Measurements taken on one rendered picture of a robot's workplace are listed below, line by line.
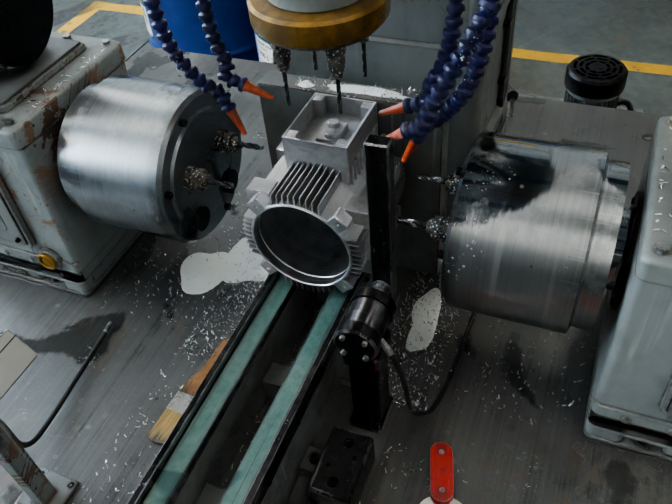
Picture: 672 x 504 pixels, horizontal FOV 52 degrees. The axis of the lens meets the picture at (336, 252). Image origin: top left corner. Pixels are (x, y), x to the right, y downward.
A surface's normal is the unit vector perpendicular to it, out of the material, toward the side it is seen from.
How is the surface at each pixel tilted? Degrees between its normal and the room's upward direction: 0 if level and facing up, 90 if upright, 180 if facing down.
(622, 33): 0
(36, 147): 90
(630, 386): 90
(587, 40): 0
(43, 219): 90
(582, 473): 0
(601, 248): 51
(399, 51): 90
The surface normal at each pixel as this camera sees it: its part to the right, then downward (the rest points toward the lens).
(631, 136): -0.07, -0.71
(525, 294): -0.37, 0.60
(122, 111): -0.20, -0.43
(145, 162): -0.33, 0.07
